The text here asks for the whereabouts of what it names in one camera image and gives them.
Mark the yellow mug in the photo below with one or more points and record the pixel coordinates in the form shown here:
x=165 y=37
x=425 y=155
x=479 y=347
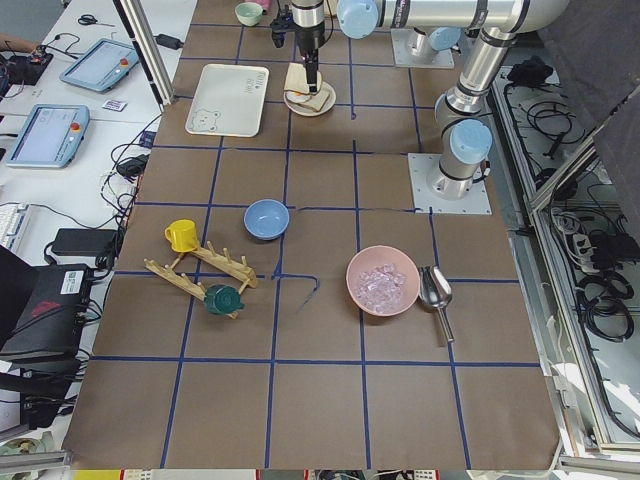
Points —
x=182 y=235

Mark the black power adapter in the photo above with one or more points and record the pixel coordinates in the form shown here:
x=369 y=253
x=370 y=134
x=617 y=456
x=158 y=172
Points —
x=83 y=242

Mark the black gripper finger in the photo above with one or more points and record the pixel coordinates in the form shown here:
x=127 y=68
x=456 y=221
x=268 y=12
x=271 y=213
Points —
x=311 y=69

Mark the pink bowl with ice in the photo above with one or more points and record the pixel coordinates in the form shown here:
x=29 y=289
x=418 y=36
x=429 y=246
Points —
x=382 y=280

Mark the near teach pendant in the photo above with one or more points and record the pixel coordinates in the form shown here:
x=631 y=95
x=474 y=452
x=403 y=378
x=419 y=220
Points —
x=50 y=137

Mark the bread slice on plate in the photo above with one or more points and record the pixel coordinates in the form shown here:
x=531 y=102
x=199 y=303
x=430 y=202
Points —
x=318 y=101

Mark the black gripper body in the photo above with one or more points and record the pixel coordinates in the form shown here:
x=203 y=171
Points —
x=309 y=38

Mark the bread slice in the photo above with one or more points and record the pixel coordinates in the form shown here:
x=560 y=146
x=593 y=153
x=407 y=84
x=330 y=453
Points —
x=318 y=101
x=296 y=80

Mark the wooden mug rack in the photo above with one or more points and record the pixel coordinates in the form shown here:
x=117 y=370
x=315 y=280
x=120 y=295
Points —
x=241 y=271

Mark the white round plate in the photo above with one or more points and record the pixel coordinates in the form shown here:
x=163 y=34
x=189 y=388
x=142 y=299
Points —
x=295 y=108

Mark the aluminium frame post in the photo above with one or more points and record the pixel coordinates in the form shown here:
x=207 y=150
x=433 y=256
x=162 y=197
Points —
x=138 y=30

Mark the metal scoop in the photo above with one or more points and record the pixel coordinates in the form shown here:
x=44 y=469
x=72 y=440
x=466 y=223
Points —
x=436 y=294

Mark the small black adapter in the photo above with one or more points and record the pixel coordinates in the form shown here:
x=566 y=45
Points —
x=168 y=41

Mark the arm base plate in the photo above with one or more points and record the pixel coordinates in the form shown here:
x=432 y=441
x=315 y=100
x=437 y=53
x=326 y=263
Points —
x=403 y=58
x=434 y=192

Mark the cream bear serving tray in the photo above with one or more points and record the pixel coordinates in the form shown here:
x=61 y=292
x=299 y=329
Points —
x=228 y=101

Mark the blue bowl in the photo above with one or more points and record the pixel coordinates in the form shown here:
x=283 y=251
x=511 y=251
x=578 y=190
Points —
x=266 y=219

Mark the dark green mug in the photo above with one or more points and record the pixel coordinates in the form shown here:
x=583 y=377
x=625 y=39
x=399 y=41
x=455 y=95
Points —
x=222 y=299

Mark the teach pendant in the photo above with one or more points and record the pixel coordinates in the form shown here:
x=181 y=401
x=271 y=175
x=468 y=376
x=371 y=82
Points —
x=102 y=66
x=50 y=137

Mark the far teach pendant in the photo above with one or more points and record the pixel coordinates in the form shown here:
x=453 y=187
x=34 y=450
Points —
x=102 y=66

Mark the black laptop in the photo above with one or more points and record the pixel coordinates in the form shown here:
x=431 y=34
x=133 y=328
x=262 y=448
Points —
x=41 y=308

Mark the light green bowl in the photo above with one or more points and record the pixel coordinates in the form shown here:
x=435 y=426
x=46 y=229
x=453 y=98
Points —
x=249 y=13

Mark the black scissors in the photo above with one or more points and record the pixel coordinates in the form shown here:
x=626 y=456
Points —
x=89 y=19

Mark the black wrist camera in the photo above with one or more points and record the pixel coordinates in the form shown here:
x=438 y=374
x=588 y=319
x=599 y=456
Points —
x=280 y=26

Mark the fake fried egg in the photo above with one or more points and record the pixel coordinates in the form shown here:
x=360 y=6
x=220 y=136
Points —
x=297 y=97

